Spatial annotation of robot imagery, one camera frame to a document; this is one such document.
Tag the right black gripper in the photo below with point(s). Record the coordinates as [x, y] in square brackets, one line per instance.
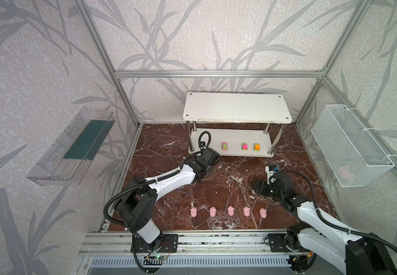
[265, 187]

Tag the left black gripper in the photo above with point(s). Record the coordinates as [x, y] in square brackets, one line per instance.
[201, 172]

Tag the pink green toy car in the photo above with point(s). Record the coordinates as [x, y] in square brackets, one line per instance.
[224, 146]

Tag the pink toy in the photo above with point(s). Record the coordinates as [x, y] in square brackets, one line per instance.
[263, 213]
[213, 211]
[246, 211]
[193, 212]
[230, 211]

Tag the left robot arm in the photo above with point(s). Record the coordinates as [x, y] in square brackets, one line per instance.
[133, 208]

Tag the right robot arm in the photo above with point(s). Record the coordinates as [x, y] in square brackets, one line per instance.
[350, 251]

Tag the white two-tier shelf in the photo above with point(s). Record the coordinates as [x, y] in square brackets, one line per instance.
[239, 108]

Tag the pink object in basket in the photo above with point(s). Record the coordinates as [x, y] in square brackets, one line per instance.
[346, 172]

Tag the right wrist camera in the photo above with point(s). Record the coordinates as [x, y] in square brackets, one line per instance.
[271, 170]

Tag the white wire mesh basket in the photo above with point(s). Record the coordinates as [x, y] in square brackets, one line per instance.
[344, 140]

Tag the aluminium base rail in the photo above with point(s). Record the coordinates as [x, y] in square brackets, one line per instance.
[210, 243]

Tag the clear plastic wall bin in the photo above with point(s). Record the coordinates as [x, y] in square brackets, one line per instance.
[68, 159]

